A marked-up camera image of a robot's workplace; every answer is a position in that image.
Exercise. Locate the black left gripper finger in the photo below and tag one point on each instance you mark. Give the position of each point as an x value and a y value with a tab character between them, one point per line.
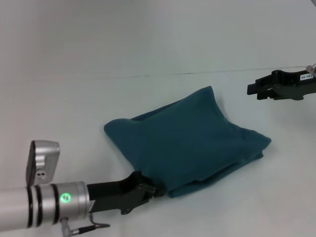
159	191

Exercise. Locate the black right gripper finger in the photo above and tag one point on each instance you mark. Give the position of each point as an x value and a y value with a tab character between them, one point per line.
265	95
254	88

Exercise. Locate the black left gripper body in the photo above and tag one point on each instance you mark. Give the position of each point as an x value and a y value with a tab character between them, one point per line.
118	195

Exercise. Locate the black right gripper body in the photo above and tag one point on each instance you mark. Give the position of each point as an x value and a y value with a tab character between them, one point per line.
288	85

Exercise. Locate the teal blue shirt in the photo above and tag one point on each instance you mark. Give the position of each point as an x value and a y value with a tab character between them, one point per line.
187	145

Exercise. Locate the left wrist camera housing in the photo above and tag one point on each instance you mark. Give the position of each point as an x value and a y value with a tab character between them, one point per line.
44	160

